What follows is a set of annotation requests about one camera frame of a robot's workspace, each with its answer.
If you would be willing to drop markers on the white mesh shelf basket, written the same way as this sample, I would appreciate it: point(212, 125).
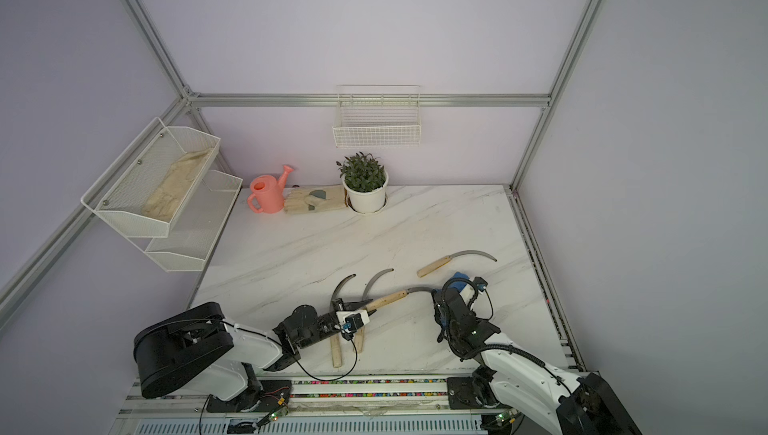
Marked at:
point(119, 194)
point(191, 241)

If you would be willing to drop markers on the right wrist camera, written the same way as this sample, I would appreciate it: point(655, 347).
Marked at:
point(473, 288)

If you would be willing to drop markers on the beige glove in basket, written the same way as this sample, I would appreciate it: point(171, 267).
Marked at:
point(166, 199)

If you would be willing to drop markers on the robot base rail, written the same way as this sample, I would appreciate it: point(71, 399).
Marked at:
point(397, 404)

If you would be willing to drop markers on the aluminium frame profile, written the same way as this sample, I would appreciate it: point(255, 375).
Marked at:
point(49, 103)

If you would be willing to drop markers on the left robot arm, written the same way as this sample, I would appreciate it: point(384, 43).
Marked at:
point(201, 350)

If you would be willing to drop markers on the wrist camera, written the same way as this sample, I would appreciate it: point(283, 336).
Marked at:
point(473, 288)
point(350, 322)

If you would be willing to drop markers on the white mesh upper shelf basket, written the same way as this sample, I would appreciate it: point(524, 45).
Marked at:
point(119, 194)

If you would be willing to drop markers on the green potted plant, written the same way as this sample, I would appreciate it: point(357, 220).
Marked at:
point(362, 172)

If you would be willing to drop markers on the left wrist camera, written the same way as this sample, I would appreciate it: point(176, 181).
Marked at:
point(350, 322)

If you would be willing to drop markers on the sickle with wooden handle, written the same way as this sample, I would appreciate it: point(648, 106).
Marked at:
point(335, 340)
point(360, 337)
point(444, 260)
point(396, 296)

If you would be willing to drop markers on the beige work glove on table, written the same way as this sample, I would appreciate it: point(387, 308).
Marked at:
point(305, 200)

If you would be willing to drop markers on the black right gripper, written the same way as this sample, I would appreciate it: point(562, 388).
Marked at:
point(436, 305)

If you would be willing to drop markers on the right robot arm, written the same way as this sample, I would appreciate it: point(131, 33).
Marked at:
point(558, 400)

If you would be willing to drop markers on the pink watering can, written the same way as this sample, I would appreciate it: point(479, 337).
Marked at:
point(266, 192)

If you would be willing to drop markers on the white plant pot with saucer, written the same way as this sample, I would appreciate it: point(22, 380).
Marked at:
point(366, 202)

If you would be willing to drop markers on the sickle with wooden handle middle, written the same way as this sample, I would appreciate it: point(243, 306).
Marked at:
point(360, 337)

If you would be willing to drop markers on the white wire wall basket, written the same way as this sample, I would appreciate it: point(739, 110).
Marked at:
point(369, 116)

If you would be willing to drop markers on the blue fluffy rag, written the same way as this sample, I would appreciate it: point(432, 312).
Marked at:
point(459, 282)

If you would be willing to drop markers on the white mesh lower shelf basket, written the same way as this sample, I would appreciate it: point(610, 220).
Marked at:
point(191, 241)

